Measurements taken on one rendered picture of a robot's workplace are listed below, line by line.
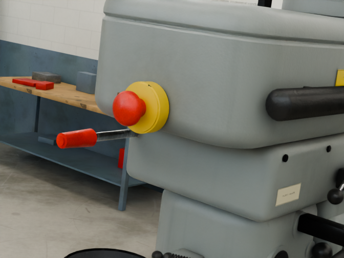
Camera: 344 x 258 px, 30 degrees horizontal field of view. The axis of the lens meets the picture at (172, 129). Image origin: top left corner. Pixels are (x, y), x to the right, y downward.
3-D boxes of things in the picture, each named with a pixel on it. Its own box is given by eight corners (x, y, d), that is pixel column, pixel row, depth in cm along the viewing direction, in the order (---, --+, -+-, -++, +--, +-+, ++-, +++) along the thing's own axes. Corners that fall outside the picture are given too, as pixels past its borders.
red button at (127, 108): (132, 130, 70) (135, 94, 70) (106, 123, 73) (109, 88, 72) (151, 128, 73) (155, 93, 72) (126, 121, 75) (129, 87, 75)
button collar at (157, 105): (155, 138, 72) (162, 86, 71) (117, 127, 76) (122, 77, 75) (166, 137, 74) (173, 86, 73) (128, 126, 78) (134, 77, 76)
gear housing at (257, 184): (265, 228, 78) (278, 148, 76) (120, 176, 92) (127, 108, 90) (372, 189, 103) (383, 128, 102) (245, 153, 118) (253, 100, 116)
